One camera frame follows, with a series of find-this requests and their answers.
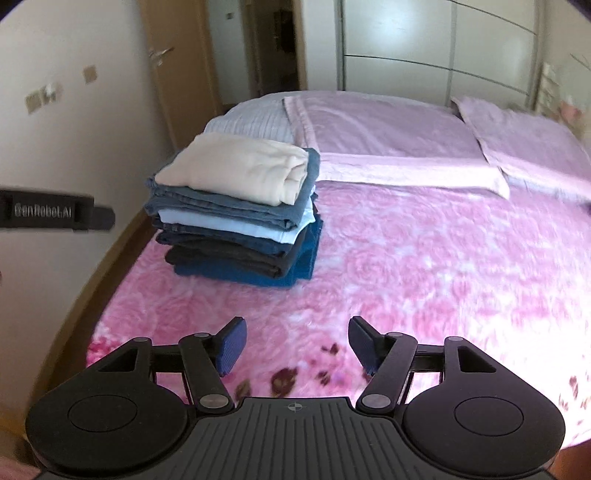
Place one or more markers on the folded denim jeans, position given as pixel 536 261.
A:
pixel 221 208

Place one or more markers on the pink floral blanket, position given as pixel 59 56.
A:
pixel 415 277

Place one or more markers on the wooden door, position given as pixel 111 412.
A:
pixel 184 92

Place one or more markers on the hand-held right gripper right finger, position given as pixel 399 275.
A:
pixel 364 346

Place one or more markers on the cream turtleneck sweater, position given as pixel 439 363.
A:
pixel 231 166

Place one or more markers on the pink jar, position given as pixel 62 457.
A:
pixel 570 114

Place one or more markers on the pink pillow towel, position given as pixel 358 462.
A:
pixel 392 134

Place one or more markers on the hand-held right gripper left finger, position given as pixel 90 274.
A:
pixel 233 346

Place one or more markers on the folded dark pants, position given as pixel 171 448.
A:
pixel 231 256

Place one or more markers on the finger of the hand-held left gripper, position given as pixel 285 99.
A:
pixel 104 218

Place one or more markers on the pink pillow near mirror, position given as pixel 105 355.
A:
pixel 531 138

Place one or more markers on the white wardrobe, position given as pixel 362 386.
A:
pixel 397 32

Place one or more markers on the folded light blue garment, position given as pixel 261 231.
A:
pixel 240 230

